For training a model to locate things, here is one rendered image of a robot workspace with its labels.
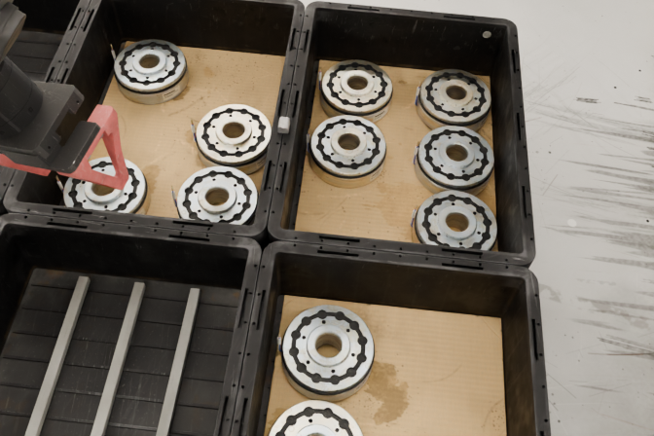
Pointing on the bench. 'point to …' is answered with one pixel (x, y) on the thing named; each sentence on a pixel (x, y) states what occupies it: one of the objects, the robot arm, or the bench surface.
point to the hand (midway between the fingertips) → (81, 171)
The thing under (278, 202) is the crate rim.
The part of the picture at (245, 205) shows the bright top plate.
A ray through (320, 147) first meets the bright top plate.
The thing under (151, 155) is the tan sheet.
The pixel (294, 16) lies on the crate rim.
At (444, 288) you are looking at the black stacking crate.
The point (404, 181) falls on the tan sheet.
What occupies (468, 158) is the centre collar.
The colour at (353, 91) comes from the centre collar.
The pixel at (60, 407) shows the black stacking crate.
